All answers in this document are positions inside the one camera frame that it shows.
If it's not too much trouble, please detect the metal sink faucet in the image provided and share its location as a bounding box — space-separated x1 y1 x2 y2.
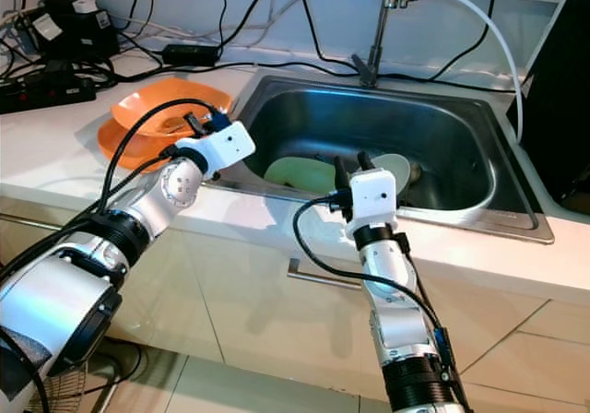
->
350 0 416 88

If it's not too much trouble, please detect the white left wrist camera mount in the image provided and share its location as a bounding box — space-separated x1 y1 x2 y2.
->
180 121 256 176

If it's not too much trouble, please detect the green plastic plate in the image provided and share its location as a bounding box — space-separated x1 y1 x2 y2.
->
263 157 342 195

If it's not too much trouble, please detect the teal handled utensil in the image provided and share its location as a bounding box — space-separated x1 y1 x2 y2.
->
152 115 196 136

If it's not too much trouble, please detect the wire grille floor fan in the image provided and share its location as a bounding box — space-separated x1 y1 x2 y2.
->
46 367 121 413

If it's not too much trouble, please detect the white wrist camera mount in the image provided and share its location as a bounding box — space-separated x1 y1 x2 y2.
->
180 121 256 176
346 169 399 239

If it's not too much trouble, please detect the white faucet hose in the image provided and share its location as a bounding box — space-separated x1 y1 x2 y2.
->
410 0 526 143

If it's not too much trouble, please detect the stainless steel sink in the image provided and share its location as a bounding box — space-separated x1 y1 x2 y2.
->
207 74 556 245

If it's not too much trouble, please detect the black appliance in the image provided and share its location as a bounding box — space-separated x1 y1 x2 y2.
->
507 0 590 216

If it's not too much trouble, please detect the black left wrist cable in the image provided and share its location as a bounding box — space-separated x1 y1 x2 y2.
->
115 98 222 213

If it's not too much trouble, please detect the translucent grey bowl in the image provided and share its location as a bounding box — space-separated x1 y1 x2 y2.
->
367 151 414 193

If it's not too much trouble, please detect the black charger with white labels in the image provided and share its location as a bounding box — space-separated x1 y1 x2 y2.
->
23 0 121 61

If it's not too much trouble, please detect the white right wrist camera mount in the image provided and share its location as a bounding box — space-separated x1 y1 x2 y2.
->
346 169 399 239

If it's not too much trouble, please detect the black power strip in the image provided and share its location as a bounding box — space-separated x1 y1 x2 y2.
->
0 70 98 114

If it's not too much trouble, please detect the small black power adapter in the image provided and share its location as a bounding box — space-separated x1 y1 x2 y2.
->
161 42 222 66

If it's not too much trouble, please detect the orange plastic plate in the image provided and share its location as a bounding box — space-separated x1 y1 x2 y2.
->
97 118 195 172

